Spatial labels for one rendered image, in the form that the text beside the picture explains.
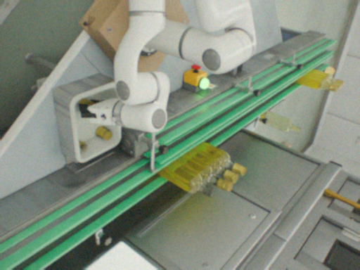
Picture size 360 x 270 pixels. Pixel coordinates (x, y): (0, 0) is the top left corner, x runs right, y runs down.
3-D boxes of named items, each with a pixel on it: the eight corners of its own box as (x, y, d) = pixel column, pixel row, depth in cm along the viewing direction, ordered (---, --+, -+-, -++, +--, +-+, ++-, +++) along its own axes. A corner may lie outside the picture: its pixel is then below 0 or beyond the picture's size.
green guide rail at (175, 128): (143, 137, 116) (161, 147, 112) (143, 135, 115) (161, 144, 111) (325, 39, 234) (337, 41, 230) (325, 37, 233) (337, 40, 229)
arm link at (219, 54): (176, 31, 91) (227, 47, 83) (206, 20, 99) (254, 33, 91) (176, 65, 96) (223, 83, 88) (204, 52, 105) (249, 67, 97)
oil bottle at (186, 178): (148, 169, 127) (195, 197, 116) (149, 157, 124) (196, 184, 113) (159, 162, 130) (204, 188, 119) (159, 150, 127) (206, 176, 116)
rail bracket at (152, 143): (133, 163, 117) (161, 180, 111) (133, 121, 108) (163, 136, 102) (140, 159, 119) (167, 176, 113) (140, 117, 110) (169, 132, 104)
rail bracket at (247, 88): (229, 87, 153) (256, 97, 146) (232, 72, 149) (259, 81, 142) (234, 85, 155) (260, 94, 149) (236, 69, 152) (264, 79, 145)
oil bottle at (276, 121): (251, 119, 186) (297, 137, 172) (252, 109, 183) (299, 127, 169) (256, 115, 190) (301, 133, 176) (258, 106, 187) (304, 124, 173)
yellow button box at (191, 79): (181, 86, 146) (195, 92, 142) (183, 70, 142) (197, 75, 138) (192, 82, 150) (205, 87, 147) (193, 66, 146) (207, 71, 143)
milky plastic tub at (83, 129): (61, 154, 107) (78, 166, 103) (51, 88, 96) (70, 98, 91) (105, 133, 119) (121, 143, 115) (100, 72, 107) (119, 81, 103)
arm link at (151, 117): (148, 73, 79) (175, 70, 86) (117, 71, 85) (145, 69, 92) (150, 136, 82) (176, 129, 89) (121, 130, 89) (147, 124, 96)
